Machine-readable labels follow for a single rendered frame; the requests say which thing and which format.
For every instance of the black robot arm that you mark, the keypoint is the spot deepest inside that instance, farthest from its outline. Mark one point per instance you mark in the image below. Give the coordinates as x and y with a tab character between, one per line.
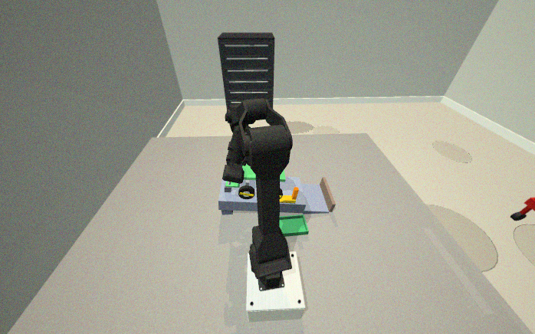
267	152

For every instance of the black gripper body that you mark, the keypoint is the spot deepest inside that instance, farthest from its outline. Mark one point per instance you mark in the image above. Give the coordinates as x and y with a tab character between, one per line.
234	172

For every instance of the yellow wheel chock with orange handle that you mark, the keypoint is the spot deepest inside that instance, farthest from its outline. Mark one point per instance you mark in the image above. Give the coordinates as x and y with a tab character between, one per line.
290	198

